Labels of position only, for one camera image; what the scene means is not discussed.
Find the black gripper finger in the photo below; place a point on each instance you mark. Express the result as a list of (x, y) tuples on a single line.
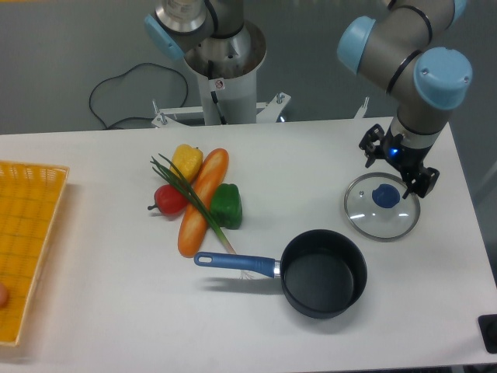
[(372, 145), (419, 181)]

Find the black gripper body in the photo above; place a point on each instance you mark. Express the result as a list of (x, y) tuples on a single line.
[(408, 161)]

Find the green onion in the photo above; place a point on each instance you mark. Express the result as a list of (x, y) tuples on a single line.
[(186, 189)]

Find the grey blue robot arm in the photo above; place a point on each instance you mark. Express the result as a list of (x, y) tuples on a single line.
[(394, 54)]

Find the glass pot lid blue knob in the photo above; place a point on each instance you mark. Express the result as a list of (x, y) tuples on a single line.
[(378, 206)]

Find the green bell pepper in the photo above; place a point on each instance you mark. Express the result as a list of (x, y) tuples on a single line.
[(226, 206)]

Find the black object table corner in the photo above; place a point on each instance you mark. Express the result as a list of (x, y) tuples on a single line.
[(487, 325)]

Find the yellow bell pepper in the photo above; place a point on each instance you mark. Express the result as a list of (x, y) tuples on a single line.
[(188, 161)]

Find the orange baguette bread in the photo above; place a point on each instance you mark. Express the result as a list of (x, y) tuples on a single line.
[(194, 225)]

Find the red bell pepper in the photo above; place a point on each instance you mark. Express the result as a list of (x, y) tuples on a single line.
[(168, 200)]

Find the yellow woven basket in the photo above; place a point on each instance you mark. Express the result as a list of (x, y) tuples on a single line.
[(30, 196)]

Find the black saucepan blue handle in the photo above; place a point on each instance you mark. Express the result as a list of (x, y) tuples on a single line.
[(322, 272)]

